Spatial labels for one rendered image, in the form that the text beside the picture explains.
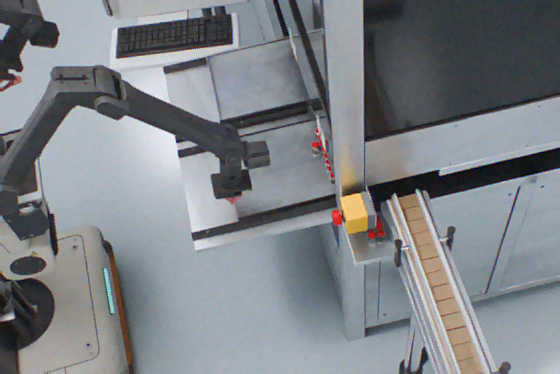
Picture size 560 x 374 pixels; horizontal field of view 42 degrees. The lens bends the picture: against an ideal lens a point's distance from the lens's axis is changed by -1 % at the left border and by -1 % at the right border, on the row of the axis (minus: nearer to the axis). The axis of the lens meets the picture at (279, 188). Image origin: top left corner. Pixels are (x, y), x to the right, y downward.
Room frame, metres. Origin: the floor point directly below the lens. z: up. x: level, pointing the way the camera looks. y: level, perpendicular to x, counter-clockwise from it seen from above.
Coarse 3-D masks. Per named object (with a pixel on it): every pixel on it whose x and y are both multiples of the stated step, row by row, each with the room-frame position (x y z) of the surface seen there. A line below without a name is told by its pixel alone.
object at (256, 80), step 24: (264, 48) 1.65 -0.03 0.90; (288, 48) 1.65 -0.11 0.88; (216, 72) 1.61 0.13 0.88; (240, 72) 1.59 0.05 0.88; (264, 72) 1.57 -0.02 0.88; (288, 72) 1.55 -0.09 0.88; (216, 96) 1.51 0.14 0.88; (240, 96) 1.49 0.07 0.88; (264, 96) 1.48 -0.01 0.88; (288, 96) 1.46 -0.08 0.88
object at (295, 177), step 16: (288, 128) 1.32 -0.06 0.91; (304, 128) 1.32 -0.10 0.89; (272, 144) 1.29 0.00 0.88; (288, 144) 1.28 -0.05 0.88; (304, 144) 1.27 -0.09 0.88; (272, 160) 1.23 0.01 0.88; (288, 160) 1.22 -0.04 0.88; (304, 160) 1.21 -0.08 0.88; (320, 160) 1.20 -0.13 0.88; (256, 176) 1.19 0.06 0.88; (272, 176) 1.18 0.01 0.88; (288, 176) 1.17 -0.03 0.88; (304, 176) 1.16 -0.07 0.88; (320, 176) 1.15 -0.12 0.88; (256, 192) 1.14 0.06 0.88; (272, 192) 1.13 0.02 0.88; (288, 192) 1.12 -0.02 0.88; (304, 192) 1.11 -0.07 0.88; (320, 192) 1.10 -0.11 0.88; (240, 208) 1.09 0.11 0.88; (256, 208) 1.08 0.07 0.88; (272, 208) 1.05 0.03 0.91; (288, 208) 1.06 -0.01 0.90
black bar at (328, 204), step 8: (328, 200) 1.06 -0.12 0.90; (296, 208) 1.05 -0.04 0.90; (304, 208) 1.05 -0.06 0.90; (312, 208) 1.04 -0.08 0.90; (320, 208) 1.04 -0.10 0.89; (328, 208) 1.04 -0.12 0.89; (264, 216) 1.04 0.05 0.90; (272, 216) 1.04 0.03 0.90; (280, 216) 1.03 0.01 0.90; (288, 216) 1.03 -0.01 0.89; (232, 224) 1.04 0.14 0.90; (240, 224) 1.03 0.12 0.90; (248, 224) 1.03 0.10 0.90; (256, 224) 1.03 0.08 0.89; (192, 232) 1.03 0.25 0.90; (200, 232) 1.03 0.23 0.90; (208, 232) 1.03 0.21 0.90; (216, 232) 1.02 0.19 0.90; (224, 232) 1.02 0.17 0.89
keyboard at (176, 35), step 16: (208, 16) 1.92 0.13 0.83; (224, 16) 1.91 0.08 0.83; (128, 32) 1.91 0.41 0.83; (144, 32) 1.90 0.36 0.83; (160, 32) 1.89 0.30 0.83; (176, 32) 1.87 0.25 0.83; (192, 32) 1.86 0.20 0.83; (208, 32) 1.86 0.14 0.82; (224, 32) 1.83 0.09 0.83; (128, 48) 1.84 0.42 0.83; (144, 48) 1.83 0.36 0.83; (160, 48) 1.82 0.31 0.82; (176, 48) 1.81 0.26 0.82; (192, 48) 1.80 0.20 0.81
